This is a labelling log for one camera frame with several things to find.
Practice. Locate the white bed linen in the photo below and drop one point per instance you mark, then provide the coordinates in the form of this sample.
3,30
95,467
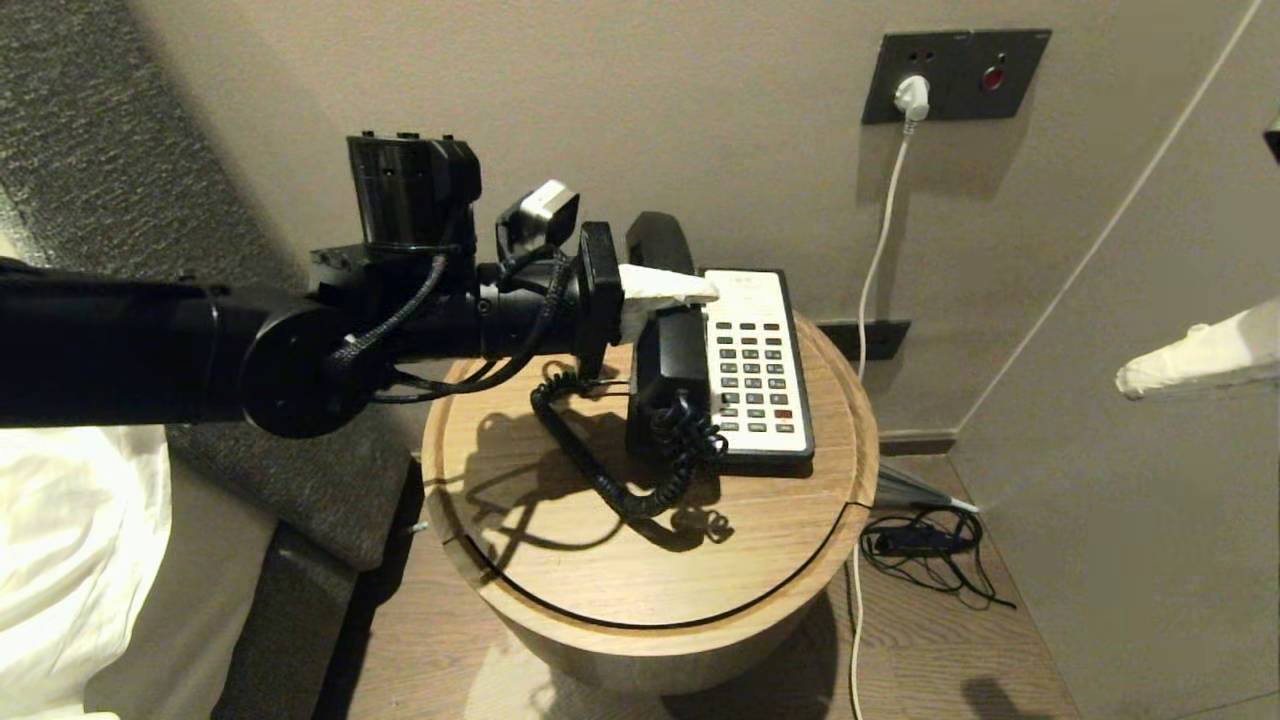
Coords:
70,550

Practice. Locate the dark fabric bed base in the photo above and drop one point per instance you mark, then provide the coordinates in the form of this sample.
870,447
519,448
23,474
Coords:
290,620

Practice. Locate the dark wall socket plate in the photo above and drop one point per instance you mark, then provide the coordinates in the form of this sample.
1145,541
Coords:
885,55

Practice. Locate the beige mattress side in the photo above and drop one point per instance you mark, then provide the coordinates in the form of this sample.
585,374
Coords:
190,600

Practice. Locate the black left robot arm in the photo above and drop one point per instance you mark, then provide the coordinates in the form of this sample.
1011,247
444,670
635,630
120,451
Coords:
120,350

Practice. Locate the grey fabric headboard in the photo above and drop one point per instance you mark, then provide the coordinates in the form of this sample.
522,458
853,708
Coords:
150,120

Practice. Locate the round wooden bedside table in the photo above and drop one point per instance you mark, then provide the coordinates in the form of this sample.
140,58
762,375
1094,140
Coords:
650,580

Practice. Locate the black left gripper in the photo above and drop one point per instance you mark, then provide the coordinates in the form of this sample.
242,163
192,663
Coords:
598,300

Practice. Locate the black telephone base white keypad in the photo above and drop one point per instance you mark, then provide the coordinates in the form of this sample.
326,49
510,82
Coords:
760,290

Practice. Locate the small dark skirting socket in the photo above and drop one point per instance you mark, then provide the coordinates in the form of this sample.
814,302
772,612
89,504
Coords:
885,340

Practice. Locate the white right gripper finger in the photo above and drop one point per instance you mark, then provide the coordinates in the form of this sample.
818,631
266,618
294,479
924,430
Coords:
1220,345
1230,380

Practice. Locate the white power plug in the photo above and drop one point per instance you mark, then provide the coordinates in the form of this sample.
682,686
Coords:
911,98

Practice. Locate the dark switch plate red button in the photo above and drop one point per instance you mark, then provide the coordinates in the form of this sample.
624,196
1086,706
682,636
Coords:
1015,60

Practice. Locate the grey folded umbrella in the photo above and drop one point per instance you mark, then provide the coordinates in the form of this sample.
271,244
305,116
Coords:
900,490

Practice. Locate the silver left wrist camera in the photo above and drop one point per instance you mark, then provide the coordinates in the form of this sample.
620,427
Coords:
540,215

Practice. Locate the black telephone handset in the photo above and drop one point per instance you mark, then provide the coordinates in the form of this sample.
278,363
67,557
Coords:
680,350

